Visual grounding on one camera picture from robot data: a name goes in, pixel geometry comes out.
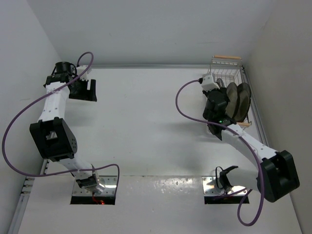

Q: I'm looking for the brown rim cream plate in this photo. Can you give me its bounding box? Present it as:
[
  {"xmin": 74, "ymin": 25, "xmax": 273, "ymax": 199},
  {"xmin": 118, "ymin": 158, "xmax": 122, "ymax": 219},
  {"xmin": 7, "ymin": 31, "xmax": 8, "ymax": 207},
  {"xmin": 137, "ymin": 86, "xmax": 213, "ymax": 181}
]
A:
[{"xmin": 226, "ymin": 82, "xmax": 239, "ymax": 118}]

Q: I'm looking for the blue floral plate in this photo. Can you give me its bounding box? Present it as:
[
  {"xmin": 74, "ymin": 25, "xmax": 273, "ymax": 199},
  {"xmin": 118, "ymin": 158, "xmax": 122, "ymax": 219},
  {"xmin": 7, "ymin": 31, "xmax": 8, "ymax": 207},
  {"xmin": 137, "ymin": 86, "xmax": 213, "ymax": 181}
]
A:
[{"xmin": 215, "ymin": 78, "xmax": 225, "ymax": 88}]

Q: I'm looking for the checkered rim dark plate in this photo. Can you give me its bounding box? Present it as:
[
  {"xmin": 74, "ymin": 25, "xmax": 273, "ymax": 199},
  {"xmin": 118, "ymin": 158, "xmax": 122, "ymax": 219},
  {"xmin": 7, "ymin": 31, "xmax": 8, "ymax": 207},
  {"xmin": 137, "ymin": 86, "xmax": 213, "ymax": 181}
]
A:
[{"xmin": 234, "ymin": 82, "xmax": 252, "ymax": 122}]

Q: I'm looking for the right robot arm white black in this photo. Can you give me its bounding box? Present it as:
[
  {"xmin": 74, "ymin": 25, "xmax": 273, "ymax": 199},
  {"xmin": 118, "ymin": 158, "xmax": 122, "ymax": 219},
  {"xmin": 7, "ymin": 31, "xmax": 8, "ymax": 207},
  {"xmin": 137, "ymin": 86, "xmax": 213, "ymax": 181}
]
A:
[{"xmin": 203, "ymin": 83, "xmax": 300, "ymax": 202}]

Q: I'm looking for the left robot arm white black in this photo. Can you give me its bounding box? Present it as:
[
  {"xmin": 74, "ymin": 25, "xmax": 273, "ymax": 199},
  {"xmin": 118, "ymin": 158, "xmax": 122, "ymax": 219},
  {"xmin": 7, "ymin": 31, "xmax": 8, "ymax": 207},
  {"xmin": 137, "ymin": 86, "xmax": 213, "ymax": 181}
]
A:
[{"xmin": 30, "ymin": 62, "xmax": 105, "ymax": 195}]

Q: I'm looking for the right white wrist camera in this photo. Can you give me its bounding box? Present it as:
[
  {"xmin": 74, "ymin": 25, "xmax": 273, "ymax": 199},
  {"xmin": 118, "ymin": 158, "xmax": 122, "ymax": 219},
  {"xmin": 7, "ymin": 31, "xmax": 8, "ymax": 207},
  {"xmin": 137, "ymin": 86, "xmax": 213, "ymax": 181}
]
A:
[{"xmin": 199, "ymin": 72, "xmax": 220, "ymax": 92}]

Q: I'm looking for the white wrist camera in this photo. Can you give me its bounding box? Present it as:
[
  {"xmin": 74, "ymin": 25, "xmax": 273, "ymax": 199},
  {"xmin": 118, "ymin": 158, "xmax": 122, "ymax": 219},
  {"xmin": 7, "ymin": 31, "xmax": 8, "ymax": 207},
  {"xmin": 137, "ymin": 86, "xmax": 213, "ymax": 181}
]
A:
[
  {"xmin": 77, "ymin": 65, "xmax": 92, "ymax": 81},
  {"xmin": 199, "ymin": 72, "xmax": 220, "ymax": 92}
]

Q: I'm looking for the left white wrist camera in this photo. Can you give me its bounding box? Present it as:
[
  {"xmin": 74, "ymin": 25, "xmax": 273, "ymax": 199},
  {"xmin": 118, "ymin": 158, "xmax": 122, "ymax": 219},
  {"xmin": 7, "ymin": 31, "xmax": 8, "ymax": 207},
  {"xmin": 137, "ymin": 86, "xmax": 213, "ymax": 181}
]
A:
[{"xmin": 77, "ymin": 65, "xmax": 92, "ymax": 81}]

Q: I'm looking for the white wire dish rack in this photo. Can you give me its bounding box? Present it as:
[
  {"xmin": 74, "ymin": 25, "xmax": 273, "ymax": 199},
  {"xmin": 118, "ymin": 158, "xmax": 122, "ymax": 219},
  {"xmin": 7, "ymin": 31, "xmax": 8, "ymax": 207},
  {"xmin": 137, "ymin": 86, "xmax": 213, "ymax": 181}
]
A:
[{"xmin": 203, "ymin": 56, "xmax": 252, "ymax": 129}]

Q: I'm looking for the back aluminium frame rail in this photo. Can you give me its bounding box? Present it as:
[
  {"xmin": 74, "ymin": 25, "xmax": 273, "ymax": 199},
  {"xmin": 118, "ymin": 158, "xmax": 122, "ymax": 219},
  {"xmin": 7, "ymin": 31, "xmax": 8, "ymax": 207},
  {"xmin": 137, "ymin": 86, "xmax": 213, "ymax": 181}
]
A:
[{"xmin": 91, "ymin": 64, "xmax": 211, "ymax": 69}]

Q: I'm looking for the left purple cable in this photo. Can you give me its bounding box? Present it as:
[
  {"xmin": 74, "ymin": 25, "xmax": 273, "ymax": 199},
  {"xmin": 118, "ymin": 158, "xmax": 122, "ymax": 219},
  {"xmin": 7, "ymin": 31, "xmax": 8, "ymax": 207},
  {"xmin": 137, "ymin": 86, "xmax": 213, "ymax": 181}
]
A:
[{"xmin": 1, "ymin": 51, "xmax": 120, "ymax": 193}]

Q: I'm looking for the purple cable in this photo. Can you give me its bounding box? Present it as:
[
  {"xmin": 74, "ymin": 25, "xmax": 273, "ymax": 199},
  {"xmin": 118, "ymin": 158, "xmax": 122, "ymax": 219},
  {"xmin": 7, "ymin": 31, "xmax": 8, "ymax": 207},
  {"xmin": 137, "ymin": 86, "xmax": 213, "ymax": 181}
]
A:
[
  {"xmin": 1, "ymin": 51, "xmax": 120, "ymax": 193},
  {"xmin": 175, "ymin": 79, "xmax": 265, "ymax": 227}
]

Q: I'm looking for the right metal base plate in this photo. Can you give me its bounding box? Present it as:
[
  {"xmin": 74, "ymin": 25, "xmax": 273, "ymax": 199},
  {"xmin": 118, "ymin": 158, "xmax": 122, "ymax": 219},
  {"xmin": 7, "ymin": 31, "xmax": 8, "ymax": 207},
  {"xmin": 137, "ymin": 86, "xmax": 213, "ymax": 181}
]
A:
[{"xmin": 202, "ymin": 176, "xmax": 248, "ymax": 205}]

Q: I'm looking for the metal base plate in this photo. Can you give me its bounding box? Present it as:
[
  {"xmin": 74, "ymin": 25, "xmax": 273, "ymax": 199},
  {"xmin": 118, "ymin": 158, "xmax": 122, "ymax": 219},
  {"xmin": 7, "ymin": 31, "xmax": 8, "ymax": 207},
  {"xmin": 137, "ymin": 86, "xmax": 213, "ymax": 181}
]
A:
[
  {"xmin": 70, "ymin": 175, "xmax": 117, "ymax": 205},
  {"xmin": 202, "ymin": 176, "xmax": 248, "ymax": 205}
]

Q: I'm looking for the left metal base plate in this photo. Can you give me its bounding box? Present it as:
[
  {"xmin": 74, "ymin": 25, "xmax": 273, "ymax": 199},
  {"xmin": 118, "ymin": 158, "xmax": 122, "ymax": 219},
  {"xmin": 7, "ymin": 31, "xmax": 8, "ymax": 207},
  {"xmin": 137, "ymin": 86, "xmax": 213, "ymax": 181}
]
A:
[{"xmin": 70, "ymin": 175, "xmax": 117, "ymax": 205}]

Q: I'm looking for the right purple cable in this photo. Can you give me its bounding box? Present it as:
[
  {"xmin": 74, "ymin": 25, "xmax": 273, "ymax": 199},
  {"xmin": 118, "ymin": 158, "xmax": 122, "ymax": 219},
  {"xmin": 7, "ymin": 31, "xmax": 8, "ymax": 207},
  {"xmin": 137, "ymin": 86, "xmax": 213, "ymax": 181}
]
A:
[{"xmin": 175, "ymin": 79, "xmax": 265, "ymax": 227}]

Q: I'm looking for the left aluminium frame rail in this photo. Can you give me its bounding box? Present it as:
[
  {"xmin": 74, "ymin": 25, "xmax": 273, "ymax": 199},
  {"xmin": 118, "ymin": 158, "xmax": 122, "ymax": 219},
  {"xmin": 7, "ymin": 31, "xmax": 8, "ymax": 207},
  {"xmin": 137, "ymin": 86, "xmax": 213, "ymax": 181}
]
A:
[{"xmin": 9, "ymin": 67, "xmax": 75, "ymax": 234}]

